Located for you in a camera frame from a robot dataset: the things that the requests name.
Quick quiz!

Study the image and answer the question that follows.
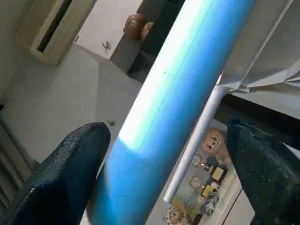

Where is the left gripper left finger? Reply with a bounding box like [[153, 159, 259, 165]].
[[7, 121, 112, 225]]

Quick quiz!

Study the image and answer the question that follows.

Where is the white glass-door cabinet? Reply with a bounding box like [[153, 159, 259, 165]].
[[150, 131, 256, 225]]

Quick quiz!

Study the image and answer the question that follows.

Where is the dark brown round plush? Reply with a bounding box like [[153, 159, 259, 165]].
[[123, 13, 154, 42]]

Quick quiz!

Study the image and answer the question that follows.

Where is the tan spotted plush toy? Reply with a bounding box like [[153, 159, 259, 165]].
[[165, 207, 186, 225]]

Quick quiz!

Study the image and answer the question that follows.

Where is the beige air conditioner unit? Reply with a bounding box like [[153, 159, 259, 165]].
[[15, 0, 98, 68]]

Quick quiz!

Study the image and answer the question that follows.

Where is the grey curtain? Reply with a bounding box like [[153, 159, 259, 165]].
[[0, 117, 40, 207]]

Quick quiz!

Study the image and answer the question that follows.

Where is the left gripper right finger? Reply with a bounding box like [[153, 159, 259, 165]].
[[225, 119, 300, 225]]

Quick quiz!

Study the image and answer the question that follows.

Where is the brown plush toy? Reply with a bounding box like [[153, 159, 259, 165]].
[[201, 127, 230, 158]]

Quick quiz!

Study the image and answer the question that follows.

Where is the dark patterned ornament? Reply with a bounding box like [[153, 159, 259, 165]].
[[201, 193, 220, 215]]

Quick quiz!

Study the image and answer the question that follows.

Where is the yellow black small box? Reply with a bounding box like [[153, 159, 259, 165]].
[[210, 165, 228, 182], [201, 184, 216, 197]]

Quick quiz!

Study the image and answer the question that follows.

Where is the white plastic table leg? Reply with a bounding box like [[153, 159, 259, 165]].
[[88, 0, 257, 225], [163, 72, 228, 203]]

